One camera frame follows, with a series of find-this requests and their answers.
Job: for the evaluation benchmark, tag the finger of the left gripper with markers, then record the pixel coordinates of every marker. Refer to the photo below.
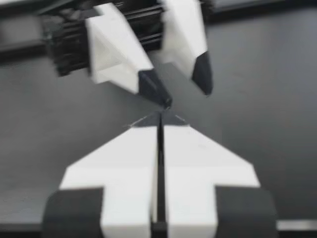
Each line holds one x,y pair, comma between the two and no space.
185,37

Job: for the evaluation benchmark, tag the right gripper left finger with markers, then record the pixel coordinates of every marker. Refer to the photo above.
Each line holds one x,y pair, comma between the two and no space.
123,173

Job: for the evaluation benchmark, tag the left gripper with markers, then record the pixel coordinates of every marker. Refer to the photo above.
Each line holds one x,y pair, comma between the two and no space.
69,44

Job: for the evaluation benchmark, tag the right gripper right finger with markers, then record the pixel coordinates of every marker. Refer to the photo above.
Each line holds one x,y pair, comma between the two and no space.
195,173

